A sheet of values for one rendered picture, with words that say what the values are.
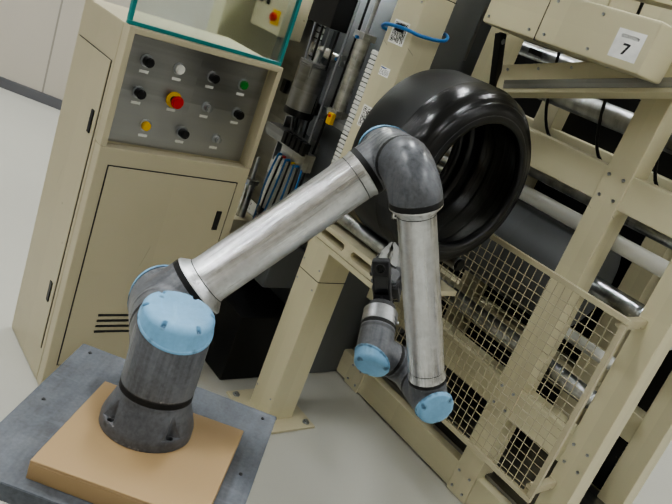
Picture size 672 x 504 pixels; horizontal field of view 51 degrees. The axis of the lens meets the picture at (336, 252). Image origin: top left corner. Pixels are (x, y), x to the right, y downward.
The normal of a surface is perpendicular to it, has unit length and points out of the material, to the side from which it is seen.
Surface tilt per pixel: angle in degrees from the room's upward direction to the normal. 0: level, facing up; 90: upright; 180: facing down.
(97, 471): 3
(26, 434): 0
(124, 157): 90
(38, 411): 0
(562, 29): 90
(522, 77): 90
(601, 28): 90
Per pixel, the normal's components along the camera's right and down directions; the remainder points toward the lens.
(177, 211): 0.56, 0.47
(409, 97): -0.37, -0.60
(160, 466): 0.33, -0.91
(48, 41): -0.11, 0.30
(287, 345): -0.76, -0.05
